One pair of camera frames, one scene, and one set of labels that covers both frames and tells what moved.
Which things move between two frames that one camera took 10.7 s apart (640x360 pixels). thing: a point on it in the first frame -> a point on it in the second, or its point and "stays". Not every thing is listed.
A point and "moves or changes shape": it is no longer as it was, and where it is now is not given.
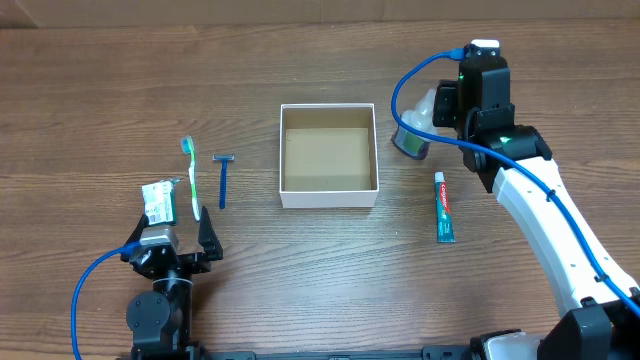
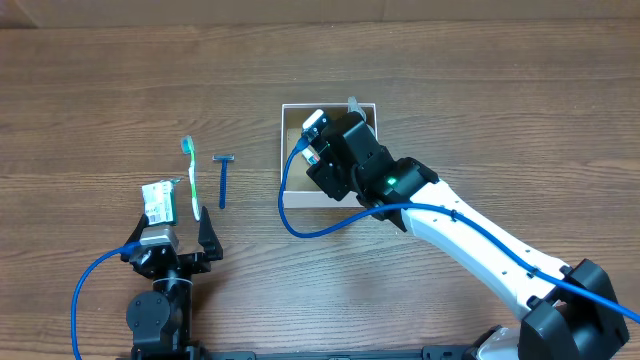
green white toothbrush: (188, 147) stays
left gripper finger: (135, 237) stays
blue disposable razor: (223, 159) stays
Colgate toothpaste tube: (444, 217) moves or changes shape
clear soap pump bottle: (411, 144) -> (352, 106)
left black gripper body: (185, 257) stays
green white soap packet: (159, 202) stays
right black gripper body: (445, 100) -> (347, 135)
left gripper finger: (208, 237) stays
